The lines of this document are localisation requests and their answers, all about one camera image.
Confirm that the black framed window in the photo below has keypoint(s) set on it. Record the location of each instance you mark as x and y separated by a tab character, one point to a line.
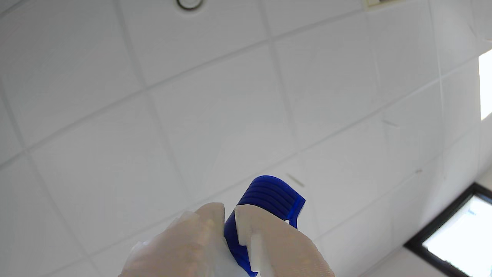
461	238

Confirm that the bright ceiling light panel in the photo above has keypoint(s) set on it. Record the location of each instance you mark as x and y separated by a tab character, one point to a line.
486	84

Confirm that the round ceiling smoke detector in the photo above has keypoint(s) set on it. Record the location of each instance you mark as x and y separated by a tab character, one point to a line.
189	3

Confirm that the blue and white marker pen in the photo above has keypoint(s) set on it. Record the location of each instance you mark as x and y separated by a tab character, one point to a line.
269	196

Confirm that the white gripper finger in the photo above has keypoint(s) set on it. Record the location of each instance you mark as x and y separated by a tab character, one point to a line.
284	250
180	246

